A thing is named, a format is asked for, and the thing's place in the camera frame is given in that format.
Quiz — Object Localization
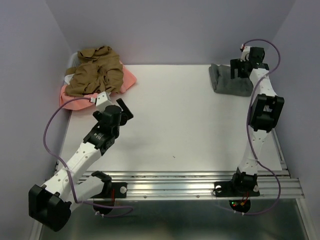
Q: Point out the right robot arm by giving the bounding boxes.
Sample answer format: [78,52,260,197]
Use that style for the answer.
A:
[230,45,285,197]

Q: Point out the pink skirt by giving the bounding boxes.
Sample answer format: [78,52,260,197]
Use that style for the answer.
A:
[59,65,137,111]

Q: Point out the tan brown skirt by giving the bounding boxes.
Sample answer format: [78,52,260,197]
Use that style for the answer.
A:
[65,46,124,97]

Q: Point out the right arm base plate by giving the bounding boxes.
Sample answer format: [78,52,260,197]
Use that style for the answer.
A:
[213,180,260,198]

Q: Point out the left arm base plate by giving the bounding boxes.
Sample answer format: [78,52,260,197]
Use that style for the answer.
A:
[93,181,128,199]

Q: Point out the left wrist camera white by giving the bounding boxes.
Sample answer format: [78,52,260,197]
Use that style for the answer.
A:
[90,91,113,112]

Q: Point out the grey pleated skirt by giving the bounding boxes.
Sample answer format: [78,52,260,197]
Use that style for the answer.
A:
[208,63,254,97]

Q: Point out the aluminium mounting rail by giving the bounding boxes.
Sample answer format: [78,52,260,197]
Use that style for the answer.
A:
[108,170,305,201]

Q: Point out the white garment under pile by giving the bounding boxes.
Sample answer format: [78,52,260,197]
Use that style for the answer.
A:
[64,52,81,85]

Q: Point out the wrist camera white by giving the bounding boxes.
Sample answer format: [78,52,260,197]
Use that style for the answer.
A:
[90,91,113,112]
[240,44,251,62]

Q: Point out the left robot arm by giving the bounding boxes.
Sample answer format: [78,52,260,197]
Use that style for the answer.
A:
[28,96,134,232]

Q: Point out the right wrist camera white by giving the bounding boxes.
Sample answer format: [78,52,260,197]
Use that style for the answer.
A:
[240,44,251,62]

